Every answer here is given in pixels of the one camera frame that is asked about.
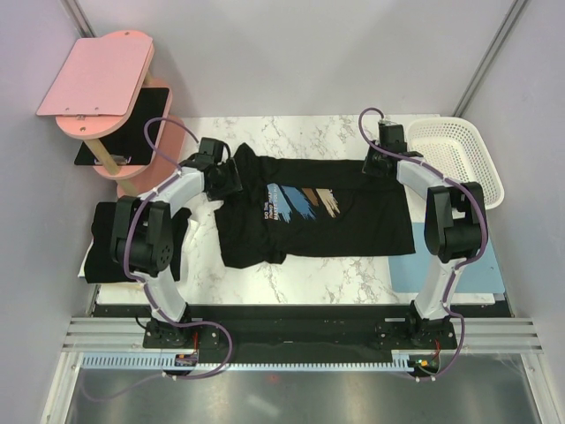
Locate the black graphic t shirt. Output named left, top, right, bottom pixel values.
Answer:
left=215, top=144, right=415, bottom=269

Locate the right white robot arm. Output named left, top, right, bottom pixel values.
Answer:
left=361, top=120, right=488, bottom=348

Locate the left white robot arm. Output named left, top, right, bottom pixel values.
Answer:
left=109, top=138, right=242, bottom=347

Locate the folded black t shirt stack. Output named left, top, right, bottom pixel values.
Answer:
left=84, top=202, right=192, bottom=284

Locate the white plastic basket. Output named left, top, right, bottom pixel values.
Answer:
left=405, top=117, right=505, bottom=210

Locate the black clipboard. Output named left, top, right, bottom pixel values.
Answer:
left=101, top=87, right=170, bottom=166

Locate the light blue mat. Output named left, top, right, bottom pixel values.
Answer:
left=388, top=223, right=505, bottom=294

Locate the pink clipboard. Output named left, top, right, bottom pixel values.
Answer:
left=36, top=32, right=152, bottom=116

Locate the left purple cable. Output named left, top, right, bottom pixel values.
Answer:
left=79, top=117, right=235, bottom=402

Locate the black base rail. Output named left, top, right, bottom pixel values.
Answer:
left=144, top=305, right=457, bottom=352

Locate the white slotted cable duct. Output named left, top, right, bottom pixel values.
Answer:
left=81, top=352, right=424, bottom=372

